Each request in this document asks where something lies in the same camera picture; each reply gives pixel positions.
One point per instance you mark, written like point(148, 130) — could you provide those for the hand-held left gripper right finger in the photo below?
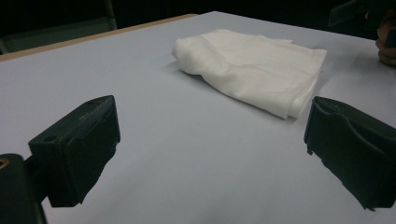
point(351, 149)

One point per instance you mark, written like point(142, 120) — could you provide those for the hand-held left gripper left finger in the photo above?
point(74, 146)

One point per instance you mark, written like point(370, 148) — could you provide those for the white cloth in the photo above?
point(249, 68)

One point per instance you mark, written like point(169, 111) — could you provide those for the dark chair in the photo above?
point(56, 31)

